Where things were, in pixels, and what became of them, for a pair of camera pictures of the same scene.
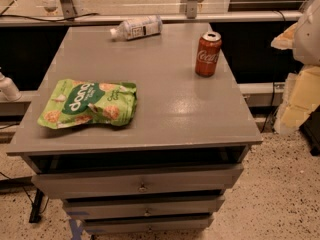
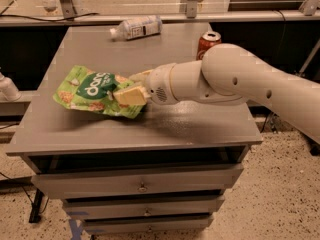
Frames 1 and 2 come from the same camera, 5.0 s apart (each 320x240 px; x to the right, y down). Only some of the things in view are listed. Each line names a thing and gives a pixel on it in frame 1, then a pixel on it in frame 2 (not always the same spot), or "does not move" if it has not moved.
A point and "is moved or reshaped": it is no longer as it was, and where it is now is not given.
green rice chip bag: x=78 y=102 is moved or reshaped
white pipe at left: x=8 y=90 does not move
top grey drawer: x=47 y=185 does not move
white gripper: x=308 y=39 → x=159 y=83
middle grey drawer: x=143 y=206 does not move
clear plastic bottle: x=138 y=27 does not move
